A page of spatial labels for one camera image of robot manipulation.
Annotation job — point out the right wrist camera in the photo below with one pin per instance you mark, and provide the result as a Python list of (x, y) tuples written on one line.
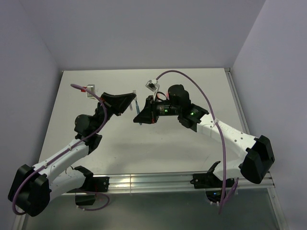
[(153, 86)]

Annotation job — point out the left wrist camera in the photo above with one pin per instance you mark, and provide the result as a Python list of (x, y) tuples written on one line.
[(89, 90)]

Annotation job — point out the blue pen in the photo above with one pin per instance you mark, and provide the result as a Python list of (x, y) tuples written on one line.
[(137, 107)]

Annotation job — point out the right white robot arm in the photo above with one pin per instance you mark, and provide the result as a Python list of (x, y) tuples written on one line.
[(255, 155)]

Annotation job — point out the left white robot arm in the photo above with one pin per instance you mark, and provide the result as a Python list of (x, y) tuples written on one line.
[(35, 186)]

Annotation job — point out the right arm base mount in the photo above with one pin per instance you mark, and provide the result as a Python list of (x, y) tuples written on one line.
[(208, 187)]

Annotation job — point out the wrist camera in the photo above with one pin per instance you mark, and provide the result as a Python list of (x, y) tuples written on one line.
[(153, 86), (89, 90)]

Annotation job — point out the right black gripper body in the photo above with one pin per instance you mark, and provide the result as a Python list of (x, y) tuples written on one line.
[(165, 108)]

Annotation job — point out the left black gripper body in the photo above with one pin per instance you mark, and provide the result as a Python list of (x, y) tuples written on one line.
[(100, 115)]

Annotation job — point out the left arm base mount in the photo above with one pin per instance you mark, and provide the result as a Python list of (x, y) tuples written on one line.
[(92, 189)]

